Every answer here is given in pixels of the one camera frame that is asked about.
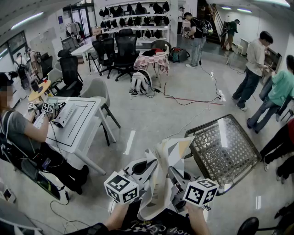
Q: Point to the person's black printed shirt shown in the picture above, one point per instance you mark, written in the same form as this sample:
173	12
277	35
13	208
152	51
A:
160	226

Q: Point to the black office chair with headrest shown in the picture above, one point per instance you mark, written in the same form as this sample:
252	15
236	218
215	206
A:
70	68

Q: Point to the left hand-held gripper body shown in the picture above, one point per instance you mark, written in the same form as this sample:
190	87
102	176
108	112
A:
121	186

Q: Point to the person's right forearm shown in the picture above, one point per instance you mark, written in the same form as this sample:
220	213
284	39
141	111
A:
197	220

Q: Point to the black lattice metal table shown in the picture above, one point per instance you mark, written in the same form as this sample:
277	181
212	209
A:
218	156

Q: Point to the white shelf unit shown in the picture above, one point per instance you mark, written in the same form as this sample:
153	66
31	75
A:
137	28

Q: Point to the black flat bag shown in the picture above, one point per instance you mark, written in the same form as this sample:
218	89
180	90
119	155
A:
39	179

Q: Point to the table with pink checkered cloth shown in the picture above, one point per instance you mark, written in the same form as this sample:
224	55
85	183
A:
151	60

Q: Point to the round yellow side table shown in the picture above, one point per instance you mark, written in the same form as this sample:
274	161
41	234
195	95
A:
43	88

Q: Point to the small white box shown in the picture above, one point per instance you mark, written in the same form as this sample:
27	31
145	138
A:
8	195

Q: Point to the white power strip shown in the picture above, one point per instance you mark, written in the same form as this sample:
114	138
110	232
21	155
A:
221	96

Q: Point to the glass entrance door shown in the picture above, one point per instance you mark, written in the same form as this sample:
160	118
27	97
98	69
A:
78	18

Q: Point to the white metal device box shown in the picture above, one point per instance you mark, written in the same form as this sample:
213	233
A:
66	113

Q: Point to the grey plastic armchair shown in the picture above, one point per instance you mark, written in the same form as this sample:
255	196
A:
160	43

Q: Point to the person's left forearm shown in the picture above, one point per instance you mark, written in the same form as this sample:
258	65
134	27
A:
117	215

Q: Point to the white table with black lines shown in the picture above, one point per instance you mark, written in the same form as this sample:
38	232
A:
85	107

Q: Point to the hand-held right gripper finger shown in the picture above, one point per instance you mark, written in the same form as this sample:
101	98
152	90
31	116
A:
175	175

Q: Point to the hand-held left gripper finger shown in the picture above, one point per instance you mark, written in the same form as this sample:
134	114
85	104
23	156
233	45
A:
149	175
150	160

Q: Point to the triangle patterned tablecloth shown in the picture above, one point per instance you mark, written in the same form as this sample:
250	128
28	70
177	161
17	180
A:
174	149

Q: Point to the clothes rack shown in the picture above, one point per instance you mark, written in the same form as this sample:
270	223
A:
73	28

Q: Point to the white stool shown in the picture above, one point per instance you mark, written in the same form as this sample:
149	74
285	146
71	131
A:
239	47

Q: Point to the white locker cabinet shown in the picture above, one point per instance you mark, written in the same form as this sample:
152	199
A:
46	43

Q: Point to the row of black bags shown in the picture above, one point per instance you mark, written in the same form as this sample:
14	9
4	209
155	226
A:
158	19

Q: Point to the dark staircase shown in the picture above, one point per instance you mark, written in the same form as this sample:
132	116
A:
214	29

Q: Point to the small white desk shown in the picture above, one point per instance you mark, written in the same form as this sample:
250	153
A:
244	41

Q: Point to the plain white table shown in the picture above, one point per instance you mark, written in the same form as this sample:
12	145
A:
82	48

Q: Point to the wooden cabinet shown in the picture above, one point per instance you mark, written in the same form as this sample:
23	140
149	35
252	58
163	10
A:
274	57

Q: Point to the black and red clothing pile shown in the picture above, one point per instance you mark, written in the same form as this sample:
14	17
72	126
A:
151	52

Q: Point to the black mesh office chair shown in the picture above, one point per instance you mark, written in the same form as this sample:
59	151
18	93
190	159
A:
126	48
104	49
47	63

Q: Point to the black cup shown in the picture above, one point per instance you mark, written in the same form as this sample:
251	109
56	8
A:
34	86

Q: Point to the long ceiling tube light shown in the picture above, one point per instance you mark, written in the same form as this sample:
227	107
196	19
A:
27	20

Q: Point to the cardboard box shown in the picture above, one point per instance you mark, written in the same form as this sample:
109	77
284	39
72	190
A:
96	31

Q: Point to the teal and black bag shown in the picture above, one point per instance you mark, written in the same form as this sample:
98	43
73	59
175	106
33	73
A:
179	55

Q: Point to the white backpack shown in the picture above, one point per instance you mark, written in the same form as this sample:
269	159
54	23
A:
140	82

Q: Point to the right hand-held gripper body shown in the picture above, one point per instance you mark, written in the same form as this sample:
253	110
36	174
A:
199	192

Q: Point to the grey shell chair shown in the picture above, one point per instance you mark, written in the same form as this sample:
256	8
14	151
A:
55	75
97	88

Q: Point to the short ceiling light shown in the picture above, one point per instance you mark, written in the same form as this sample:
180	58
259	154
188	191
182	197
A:
244	10
226	8

